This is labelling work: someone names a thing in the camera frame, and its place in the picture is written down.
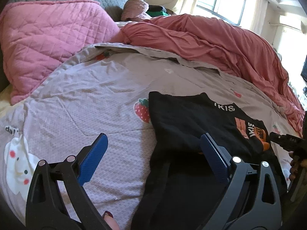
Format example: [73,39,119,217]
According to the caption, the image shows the black t-shirt orange cuffs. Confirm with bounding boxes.
[130,91,288,230]

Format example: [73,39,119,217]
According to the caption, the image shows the green and black clothes pile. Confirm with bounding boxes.
[146,5,174,17]

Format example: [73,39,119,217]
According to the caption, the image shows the person's right hand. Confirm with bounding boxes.
[289,152,307,182]

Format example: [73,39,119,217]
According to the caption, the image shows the person's left hand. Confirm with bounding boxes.
[102,211,120,230]

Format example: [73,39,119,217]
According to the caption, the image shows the red crumpled duvet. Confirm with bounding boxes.
[111,14,304,134]

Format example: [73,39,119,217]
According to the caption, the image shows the mauve strawberry bear bedsheet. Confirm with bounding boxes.
[1,44,295,229]

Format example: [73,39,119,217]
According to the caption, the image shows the pink quilted pillow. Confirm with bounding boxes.
[1,0,120,105]

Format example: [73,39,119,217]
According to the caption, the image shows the small dusty pink pillow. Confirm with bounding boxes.
[121,0,151,22]

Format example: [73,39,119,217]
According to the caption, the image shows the black wall television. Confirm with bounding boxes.
[301,56,307,82]

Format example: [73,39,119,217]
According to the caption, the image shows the window with dark frame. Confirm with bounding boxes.
[192,0,247,26]

